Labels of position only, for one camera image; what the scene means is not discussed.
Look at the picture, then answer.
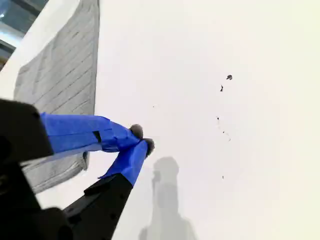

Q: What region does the grey striped towel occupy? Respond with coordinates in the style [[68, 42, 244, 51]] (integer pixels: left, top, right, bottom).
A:
[[13, 0, 101, 195]]

